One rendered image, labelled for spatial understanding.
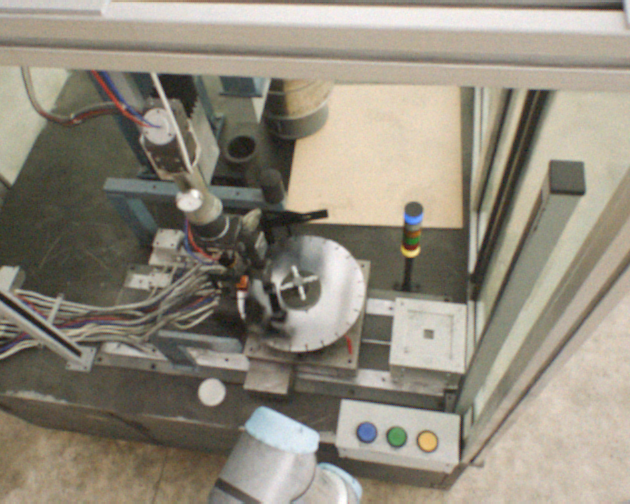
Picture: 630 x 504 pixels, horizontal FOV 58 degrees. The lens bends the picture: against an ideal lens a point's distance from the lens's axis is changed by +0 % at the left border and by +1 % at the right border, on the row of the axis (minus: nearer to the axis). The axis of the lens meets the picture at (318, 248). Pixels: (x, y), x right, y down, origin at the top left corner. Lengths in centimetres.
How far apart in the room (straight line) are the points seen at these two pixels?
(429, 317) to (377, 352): 20
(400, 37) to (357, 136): 165
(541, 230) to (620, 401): 184
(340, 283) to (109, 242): 84
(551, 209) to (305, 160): 136
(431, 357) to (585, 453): 109
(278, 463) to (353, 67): 67
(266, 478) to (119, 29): 68
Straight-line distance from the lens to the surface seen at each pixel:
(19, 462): 271
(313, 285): 147
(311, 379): 160
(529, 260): 79
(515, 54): 38
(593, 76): 39
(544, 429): 241
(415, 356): 146
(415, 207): 134
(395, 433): 140
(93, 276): 193
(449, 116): 208
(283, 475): 92
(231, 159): 174
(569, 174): 68
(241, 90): 138
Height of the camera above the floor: 227
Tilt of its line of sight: 60 degrees down
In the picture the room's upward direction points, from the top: 11 degrees counter-clockwise
